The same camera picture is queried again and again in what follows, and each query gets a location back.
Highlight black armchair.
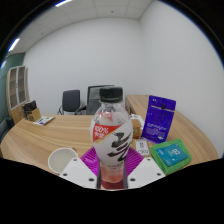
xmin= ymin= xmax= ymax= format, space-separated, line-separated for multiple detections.
xmin=0 ymin=115 xmax=16 ymax=135

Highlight ceiling light panels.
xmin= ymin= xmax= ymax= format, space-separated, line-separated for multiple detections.
xmin=0 ymin=0 xmax=73 ymax=69

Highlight grey mesh office chair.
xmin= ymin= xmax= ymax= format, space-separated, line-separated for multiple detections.
xmin=79 ymin=84 xmax=116 ymax=116

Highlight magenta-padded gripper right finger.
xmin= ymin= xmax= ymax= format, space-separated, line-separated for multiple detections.
xmin=123 ymin=146 xmax=166 ymax=190

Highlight purple standing pouch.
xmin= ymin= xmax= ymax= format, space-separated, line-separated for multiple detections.
xmin=140 ymin=95 xmax=177 ymax=144

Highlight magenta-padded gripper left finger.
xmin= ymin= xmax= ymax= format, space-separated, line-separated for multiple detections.
xmin=59 ymin=146 xmax=102 ymax=190

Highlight green flat box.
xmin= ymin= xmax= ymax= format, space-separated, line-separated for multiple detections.
xmin=149 ymin=138 xmax=193 ymax=176

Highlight orange-brown cardboard box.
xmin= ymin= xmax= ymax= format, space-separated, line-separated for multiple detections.
xmin=131 ymin=118 xmax=143 ymax=139

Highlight white patterned ceramic cup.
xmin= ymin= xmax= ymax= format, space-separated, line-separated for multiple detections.
xmin=47 ymin=147 xmax=79 ymax=175

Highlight small yellow box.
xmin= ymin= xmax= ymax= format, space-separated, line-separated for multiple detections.
xmin=134 ymin=138 xmax=150 ymax=157

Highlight tan cardboard box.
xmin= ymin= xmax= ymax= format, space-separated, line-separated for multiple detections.
xmin=26 ymin=108 xmax=43 ymax=123

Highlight black office chair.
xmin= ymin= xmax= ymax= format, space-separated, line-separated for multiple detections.
xmin=58 ymin=89 xmax=82 ymax=116

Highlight wooden glass-door cabinet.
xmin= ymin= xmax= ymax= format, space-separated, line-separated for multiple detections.
xmin=5 ymin=65 xmax=30 ymax=124

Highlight clear black-capped drink bottle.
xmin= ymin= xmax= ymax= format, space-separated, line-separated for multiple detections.
xmin=90 ymin=86 xmax=134 ymax=190

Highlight wooden side desk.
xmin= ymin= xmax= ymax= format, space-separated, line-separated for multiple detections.
xmin=124 ymin=94 xmax=151 ymax=115

